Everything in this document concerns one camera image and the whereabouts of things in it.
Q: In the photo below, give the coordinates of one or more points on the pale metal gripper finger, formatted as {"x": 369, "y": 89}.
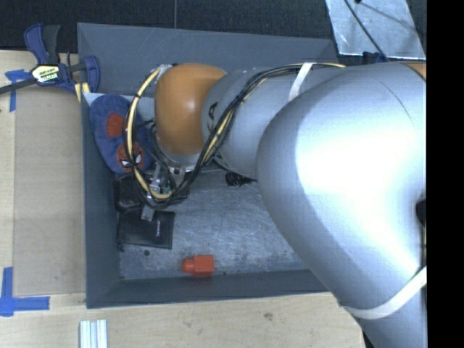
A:
{"x": 148, "y": 213}

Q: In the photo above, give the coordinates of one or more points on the black flat packet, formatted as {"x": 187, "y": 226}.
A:
{"x": 145, "y": 232}

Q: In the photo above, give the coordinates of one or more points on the black shiny rounded object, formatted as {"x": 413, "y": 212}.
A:
{"x": 127, "y": 194}

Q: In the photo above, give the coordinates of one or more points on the red plastic block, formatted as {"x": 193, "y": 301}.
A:
{"x": 198, "y": 265}

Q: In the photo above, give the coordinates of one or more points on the grey metal bin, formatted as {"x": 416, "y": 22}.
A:
{"x": 224, "y": 227}

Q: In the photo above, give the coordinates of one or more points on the blue plush slipper red patches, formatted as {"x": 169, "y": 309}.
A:
{"x": 108, "y": 122}

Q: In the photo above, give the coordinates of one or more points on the pale wood flat board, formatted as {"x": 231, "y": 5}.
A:
{"x": 47, "y": 194}

